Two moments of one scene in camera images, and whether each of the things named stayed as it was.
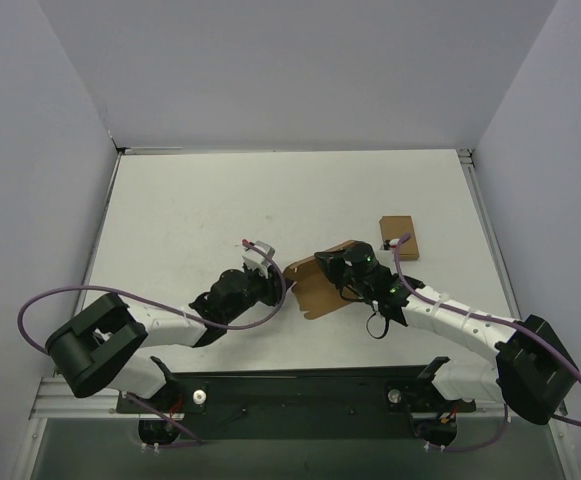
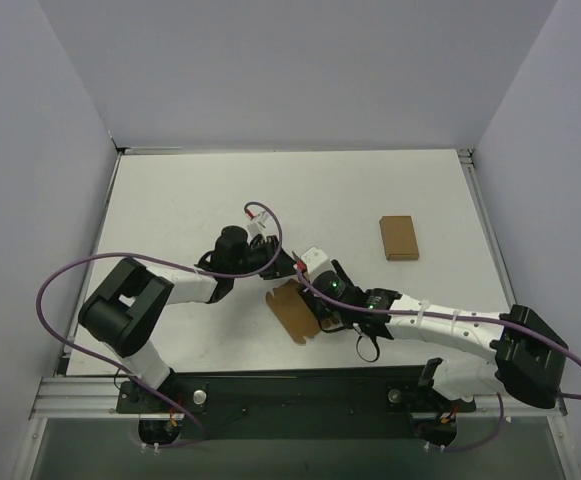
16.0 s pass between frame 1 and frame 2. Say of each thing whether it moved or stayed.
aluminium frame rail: stayed
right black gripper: moved
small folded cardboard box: stayed
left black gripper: moved
